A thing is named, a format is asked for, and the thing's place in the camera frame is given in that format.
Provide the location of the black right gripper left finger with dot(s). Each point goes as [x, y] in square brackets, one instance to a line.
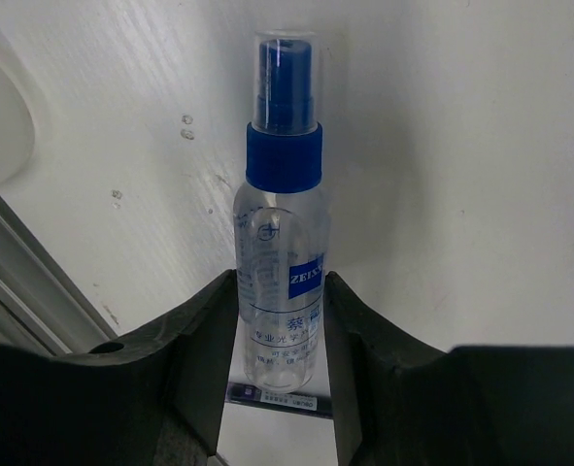
[153, 396]

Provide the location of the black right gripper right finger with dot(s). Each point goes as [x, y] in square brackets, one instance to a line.
[398, 401]

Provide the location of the dark blue gel pen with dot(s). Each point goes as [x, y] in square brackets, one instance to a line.
[245, 393]

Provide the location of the aluminium table frame rail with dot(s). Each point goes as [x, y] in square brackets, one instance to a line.
[41, 309]

